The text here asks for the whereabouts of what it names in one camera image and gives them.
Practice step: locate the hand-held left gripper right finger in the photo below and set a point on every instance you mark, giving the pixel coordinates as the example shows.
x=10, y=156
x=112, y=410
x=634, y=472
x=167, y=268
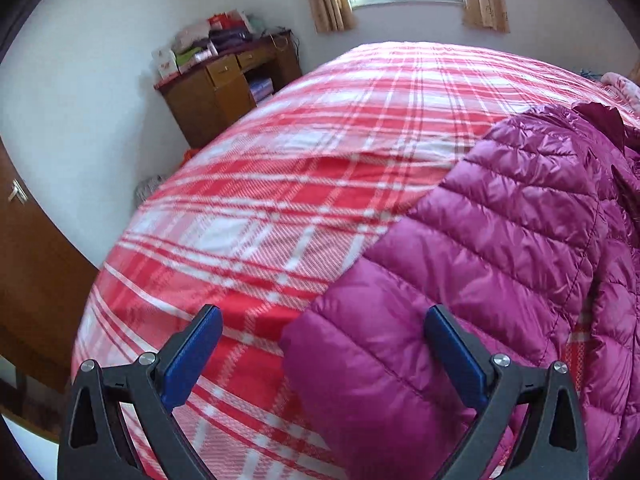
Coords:
x=457, y=355

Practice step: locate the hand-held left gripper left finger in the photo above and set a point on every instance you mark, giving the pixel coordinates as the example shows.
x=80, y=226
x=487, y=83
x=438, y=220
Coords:
x=192, y=355

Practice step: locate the purple down jacket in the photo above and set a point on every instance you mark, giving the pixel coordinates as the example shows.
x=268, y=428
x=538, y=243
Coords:
x=500, y=240

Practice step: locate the pile of clothes and boxes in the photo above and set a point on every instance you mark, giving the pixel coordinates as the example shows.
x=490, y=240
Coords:
x=227, y=37

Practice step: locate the grey cloth bundle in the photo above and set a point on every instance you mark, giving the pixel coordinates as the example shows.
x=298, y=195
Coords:
x=149, y=187

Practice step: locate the red plaid bed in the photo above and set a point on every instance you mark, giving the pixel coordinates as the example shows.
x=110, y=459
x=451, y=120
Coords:
x=280, y=200

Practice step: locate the brown wooden door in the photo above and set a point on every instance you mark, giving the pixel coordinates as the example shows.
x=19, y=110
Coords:
x=35, y=270

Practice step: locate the small red bag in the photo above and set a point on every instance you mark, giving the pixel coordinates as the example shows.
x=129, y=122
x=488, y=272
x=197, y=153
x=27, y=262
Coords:
x=189, y=155

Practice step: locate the wooden desk with drawers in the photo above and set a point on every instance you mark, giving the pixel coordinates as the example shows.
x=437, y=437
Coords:
x=200, y=105

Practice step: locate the stack of blue white cloths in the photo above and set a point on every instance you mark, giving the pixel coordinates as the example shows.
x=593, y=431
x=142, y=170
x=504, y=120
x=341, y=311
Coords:
x=261, y=90

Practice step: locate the white and red gift box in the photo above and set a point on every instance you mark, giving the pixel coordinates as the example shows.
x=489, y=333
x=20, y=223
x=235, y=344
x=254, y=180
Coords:
x=166, y=62

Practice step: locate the pink floral blanket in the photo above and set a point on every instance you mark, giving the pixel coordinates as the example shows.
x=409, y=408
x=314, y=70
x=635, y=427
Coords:
x=622, y=87

